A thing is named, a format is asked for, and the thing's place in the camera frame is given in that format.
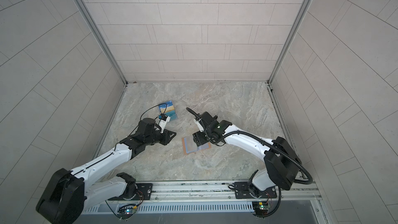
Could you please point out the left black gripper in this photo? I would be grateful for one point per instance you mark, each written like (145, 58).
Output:
(166, 135)

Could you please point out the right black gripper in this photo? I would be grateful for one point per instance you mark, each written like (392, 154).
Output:
(198, 139)

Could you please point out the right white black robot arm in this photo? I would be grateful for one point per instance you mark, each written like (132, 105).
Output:
(283, 167)

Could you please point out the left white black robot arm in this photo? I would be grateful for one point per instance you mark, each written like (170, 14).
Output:
(71, 192)

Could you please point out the teal card on table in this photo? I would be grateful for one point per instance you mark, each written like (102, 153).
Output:
(172, 114)

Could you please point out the gold beige card on table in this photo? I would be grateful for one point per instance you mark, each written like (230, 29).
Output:
(165, 108)

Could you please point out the blue VIP card on table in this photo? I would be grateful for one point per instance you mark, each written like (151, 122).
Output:
(169, 103)

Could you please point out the left green circuit board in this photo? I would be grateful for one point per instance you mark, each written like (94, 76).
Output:
(128, 209)

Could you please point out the green circuit board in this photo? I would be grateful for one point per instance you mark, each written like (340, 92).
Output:
(261, 208)
(128, 209)

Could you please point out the white ventilation grille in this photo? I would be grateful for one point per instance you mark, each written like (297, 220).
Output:
(149, 207)

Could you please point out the right green circuit board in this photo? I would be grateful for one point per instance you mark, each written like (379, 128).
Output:
(261, 208)

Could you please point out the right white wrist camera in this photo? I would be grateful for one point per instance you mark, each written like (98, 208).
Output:
(199, 124)

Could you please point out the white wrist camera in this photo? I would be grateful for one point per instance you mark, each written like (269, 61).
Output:
(199, 124)
(163, 120)

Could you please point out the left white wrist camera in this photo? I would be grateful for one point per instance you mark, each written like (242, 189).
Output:
(163, 120)

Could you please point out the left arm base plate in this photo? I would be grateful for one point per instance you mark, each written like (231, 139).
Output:
(142, 192)

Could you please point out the aluminium mounting rail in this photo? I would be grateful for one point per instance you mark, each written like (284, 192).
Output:
(176, 191)

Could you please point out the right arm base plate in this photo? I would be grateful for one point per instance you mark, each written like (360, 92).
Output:
(243, 190)

